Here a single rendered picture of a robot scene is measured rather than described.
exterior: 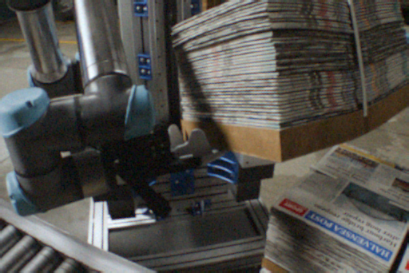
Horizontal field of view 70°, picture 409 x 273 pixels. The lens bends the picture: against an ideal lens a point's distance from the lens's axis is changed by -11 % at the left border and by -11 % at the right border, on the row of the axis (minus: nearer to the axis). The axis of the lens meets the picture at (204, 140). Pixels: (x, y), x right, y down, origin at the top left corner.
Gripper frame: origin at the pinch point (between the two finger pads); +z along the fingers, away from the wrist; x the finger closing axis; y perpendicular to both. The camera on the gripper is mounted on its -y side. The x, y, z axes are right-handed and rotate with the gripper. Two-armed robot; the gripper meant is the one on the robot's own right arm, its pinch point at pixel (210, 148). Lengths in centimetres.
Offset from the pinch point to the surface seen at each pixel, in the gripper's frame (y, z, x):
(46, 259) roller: -15.1, -35.1, 10.9
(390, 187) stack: -20.3, 41.5, -11.6
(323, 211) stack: -19.0, 20.3, -8.0
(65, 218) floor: -53, -32, 136
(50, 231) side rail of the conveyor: -12.1, -32.8, 17.5
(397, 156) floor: -75, 201, 78
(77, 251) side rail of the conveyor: -15.1, -28.4, 9.9
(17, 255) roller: -13.8, -41.0, 14.4
